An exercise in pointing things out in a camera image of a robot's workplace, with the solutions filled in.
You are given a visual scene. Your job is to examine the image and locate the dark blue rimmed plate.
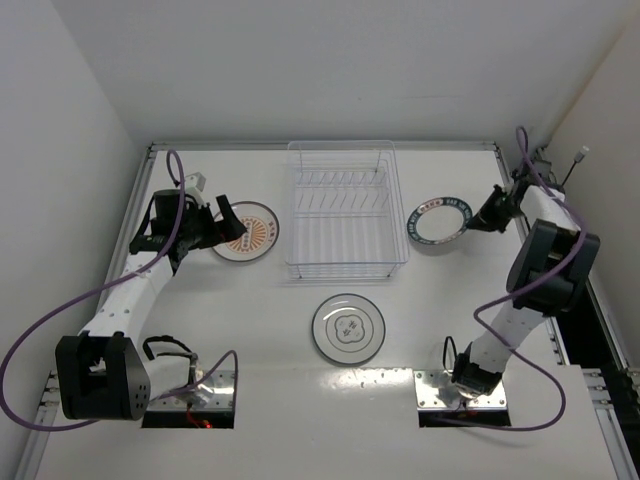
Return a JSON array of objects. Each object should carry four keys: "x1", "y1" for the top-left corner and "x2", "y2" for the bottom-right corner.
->
[{"x1": 406, "y1": 196, "x2": 473, "y2": 246}]

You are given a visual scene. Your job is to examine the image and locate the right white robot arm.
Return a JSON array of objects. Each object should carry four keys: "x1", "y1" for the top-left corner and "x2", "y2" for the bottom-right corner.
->
[{"x1": 451, "y1": 185, "x2": 601, "y2": 396}]

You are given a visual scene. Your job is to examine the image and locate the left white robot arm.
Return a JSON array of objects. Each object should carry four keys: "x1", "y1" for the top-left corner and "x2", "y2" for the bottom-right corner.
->
[{"x1": 55, "y1": 189, "x2": 246, "y2": 421}]

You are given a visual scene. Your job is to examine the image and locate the orange sunburst plate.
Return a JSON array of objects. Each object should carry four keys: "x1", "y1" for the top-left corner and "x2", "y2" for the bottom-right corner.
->
[{"x1": 212, "y1": 201, "x2": 280, "y2": 263}]

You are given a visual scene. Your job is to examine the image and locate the grey clover pattern plate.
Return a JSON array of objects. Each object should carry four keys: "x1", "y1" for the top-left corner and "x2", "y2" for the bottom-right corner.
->
[{"x1": 311, "y1": 293, "x2": 386, "y2": 366}]

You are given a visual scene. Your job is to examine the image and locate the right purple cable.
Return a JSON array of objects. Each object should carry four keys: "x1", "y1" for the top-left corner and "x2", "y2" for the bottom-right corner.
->
[{"x1": 439, "y1": 125, "x2": 587, "y2": 431}]

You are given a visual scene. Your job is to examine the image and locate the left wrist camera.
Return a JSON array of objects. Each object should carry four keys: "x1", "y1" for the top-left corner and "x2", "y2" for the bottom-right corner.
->
[{"x1": 185, "y1": 172, "x2": 206, "y2": 193}]

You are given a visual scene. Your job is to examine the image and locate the black wall cable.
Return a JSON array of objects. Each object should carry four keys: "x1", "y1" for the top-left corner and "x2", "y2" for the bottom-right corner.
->
[{"x1": 562, "y1": 145, "x2": 590, "y2": 185}]

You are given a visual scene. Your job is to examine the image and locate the white wire dish rack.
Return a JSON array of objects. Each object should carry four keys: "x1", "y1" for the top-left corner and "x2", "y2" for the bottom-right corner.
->
[{"x1": 284, "y1": 140, "x2": 409, "y2": 281}]

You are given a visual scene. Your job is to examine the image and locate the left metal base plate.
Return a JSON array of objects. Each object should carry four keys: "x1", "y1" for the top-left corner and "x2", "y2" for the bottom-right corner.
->
[{"x1": 192, "y1": 370, "x2": 237, "y2": 413}]

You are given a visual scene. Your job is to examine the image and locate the metal base plate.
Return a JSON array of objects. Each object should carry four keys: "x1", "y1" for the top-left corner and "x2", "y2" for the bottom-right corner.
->
[
  {"x1": 413, "y1": 370, "x2": 508, "y2": 413},
  {"x1": 192, "y1": 370, "x2": 237, "y2": 413}
]

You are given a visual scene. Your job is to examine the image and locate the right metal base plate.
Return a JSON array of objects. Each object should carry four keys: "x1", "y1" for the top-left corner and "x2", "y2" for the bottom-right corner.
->
[{"x1": 413, "y1": 370, "x2": 508, "y2": 413}]

